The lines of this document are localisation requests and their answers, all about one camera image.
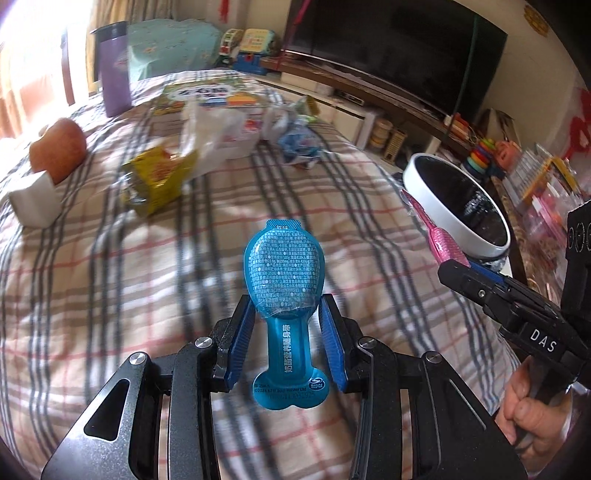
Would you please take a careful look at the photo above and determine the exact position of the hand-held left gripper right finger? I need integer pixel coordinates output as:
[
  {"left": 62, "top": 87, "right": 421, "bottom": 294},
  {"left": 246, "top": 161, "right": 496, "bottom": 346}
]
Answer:
[{"left": 318, "top": 293, "right": 527, "bottom": 480}]

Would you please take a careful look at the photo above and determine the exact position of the pink toothbrush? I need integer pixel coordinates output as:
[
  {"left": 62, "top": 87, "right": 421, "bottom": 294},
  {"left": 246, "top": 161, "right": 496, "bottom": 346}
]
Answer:
[{"left": 399, "top": 188, "right": 472, "bottom": 269}]

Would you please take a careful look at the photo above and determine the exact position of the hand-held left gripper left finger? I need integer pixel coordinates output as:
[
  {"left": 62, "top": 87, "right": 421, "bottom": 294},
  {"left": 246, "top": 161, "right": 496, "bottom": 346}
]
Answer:
[{"left": 41, "top": 293, "right": 257, "bottom": 480}]

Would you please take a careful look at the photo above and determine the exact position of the toy wheel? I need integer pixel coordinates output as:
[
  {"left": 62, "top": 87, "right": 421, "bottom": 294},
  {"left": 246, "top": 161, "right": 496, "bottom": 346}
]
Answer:
[{"left": 219, "top": 28, "right": 245, "bottom": 59}]

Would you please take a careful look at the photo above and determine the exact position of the wooden and white television stand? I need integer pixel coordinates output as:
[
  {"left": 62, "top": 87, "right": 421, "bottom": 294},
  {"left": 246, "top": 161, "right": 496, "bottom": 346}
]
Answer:
[{"left": 260, "top": 56, "right": 468, "bottom": 160}]

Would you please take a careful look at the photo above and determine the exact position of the thin red pole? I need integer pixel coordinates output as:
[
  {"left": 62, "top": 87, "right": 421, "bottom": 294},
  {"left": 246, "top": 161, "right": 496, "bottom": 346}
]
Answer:
[{"left": 276, "top": 0, "right": 311, "bottom": 62}]

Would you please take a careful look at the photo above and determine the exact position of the yellow figure wall decoration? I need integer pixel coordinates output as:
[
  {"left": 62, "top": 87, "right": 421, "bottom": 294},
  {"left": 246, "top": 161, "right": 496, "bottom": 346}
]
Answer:
[{"left": 522, "top": 4, "right": 551, "bottom": 38}]

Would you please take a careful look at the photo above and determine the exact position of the green crumpled wrapper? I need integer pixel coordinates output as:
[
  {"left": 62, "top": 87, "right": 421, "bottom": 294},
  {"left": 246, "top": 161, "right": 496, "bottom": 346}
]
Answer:
[{"left": 293, "top": 96, "right": 321, "bottom": 124}]

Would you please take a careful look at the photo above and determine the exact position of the black television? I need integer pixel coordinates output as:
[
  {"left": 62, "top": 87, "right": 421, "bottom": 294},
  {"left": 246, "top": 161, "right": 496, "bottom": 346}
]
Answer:
[{"left": 285, "top": 0, "right": 509, "bottom": 117}]

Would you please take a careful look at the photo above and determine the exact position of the yellow snack packet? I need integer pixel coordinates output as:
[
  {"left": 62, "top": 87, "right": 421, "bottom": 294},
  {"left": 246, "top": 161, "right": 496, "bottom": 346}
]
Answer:
[{"left": 121, "top": 145, "right": 200, "bottom": 219}]

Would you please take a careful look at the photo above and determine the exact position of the clear plastic storage box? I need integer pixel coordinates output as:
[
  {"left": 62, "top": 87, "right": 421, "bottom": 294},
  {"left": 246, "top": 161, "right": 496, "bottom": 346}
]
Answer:
[{"left": 507, "top": 144, "right": 588, "bottom": 252}]

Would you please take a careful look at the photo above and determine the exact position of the teal furniture cover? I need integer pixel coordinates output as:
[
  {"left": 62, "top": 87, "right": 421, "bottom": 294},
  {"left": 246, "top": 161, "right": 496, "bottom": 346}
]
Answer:
[{"left": 126, "top": 20, "right": 223, "bottom": 85}]

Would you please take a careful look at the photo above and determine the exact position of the purple bottle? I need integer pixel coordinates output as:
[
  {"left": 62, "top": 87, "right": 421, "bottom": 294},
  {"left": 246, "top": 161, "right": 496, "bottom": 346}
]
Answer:
[{"left": 89, "top": 20, "right": 133, "bottom": 118}]

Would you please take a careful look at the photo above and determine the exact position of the orange toy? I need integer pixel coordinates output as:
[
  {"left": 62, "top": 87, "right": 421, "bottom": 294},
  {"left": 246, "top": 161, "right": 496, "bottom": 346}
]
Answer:
[{"left": 494, "top": 140, "right": 521, "bottom": 170}]

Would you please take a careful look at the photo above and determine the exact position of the plaid bed sheet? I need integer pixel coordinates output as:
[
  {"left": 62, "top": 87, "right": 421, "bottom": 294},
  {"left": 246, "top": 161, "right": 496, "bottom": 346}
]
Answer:
[{"left": 0, "top": 69, "right": 520, "bottom": 480}]

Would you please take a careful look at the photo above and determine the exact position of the blue toy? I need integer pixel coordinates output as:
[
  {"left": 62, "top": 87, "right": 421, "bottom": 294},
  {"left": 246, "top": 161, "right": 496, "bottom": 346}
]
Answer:
[{"left": 235, "top": 52, "right": 267, "bottom": 76}]

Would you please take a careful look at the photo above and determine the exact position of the yellow and teal toy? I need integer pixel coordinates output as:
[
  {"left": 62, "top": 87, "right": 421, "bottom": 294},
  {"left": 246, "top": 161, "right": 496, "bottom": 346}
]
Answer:
[{"left": 238, "top": 28, "right": 279, "bottom": 61}]

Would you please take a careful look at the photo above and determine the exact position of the thin green pole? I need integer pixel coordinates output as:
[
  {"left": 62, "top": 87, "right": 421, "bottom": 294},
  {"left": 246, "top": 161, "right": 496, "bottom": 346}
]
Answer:
[{"left": 454, "top": 17, "right": 477, "bottom": 121}]

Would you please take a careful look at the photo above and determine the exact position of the colourful children's book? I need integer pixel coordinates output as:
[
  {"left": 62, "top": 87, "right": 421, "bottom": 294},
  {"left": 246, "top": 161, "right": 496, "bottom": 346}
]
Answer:
[{"left": 151, "top": 80, "right": 269, "bottom": 117}]

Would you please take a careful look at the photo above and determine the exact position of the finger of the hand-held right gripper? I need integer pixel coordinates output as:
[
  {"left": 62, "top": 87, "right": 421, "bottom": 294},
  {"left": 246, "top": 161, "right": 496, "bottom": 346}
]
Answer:
[
  {"left": 438, "top": 261, "right": 513, "bottom": 319},
  {"left": 468, "top": 263, "right": 512, "bottom": 288}
]

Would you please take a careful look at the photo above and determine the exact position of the blue crumpled wrapper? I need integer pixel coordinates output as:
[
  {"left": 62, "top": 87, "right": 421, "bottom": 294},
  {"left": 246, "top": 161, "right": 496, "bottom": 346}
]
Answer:
[{"left": 276, "top": 122, "right": 325, "bottom": 171}]

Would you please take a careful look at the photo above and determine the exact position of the person's right hand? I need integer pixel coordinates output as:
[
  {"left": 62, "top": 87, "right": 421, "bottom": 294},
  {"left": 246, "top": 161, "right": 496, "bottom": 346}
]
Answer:
[{"left": 496, "top": 364, "right": 575, "bottom": 457}]

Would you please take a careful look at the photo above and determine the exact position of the white plastic bag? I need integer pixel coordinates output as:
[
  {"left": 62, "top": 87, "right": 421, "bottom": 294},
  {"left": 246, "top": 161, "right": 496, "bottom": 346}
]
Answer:
[{"left": 179, "top": 100, "right": 259, "bottom": 177}]

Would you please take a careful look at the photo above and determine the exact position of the blue spoon-shaped pouch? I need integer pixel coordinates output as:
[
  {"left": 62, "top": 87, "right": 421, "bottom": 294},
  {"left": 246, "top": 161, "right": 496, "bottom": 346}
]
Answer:
[{"left": 244, "top": 219, "right": 329, "bottom": 411}]

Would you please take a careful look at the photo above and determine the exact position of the rainbow stacking rings toy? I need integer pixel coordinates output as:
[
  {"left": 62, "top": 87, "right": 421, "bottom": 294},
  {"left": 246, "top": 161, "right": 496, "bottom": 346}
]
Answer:
[{"left": 465, "top": 138, "right": 496, "bottom": 180}]

